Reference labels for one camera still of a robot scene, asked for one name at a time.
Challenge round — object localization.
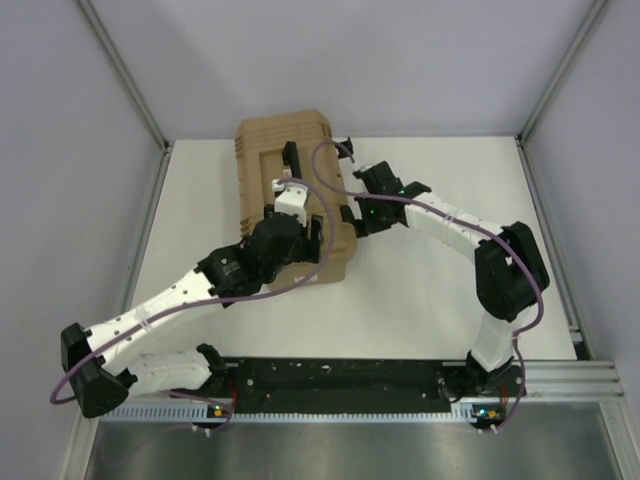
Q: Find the aluminium frame post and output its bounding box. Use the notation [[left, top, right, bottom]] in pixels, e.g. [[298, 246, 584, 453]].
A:
[[77, 0, 169, 149], [517, 0, 613, 147]]

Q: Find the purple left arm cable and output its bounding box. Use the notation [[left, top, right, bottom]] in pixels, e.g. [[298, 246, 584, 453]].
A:
[[49, 177, 337, 426]]

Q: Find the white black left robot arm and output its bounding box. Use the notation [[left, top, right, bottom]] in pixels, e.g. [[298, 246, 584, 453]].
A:
[[61, 213, 335, 418]]

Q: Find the aluminium frame post left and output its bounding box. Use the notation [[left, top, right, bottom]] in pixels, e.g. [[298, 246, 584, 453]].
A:
[[77, 0, 169, 149]]

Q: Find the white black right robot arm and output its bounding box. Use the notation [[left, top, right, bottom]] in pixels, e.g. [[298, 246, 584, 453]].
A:
[[353, 161, 550, 396]]

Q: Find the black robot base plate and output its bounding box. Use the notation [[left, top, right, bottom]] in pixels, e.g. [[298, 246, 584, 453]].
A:
[[169, 355, 527, 414]]

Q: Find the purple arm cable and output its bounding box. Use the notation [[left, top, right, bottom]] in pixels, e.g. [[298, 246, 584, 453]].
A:
[[311, 139, 546, 434], [49, 177, 337, 426]]

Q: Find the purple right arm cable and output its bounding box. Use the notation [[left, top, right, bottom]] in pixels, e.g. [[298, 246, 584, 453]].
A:
[[311, 139, 546, 434]]

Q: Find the grey slotted cable duct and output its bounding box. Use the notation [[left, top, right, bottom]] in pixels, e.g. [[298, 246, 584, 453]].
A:
[[99, 399, 506, 426]]

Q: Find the aluminium frame post right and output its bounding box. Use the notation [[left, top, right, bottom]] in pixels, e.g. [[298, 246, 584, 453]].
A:
[[517, 0, 613, 147]]

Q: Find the tan plastic tool box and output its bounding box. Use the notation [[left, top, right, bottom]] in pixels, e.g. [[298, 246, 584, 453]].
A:
[[234, 109, 357, 290]]

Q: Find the aluminium front rail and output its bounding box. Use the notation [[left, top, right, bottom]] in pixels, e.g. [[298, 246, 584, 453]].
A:
[[126, 361, 622, 405]]

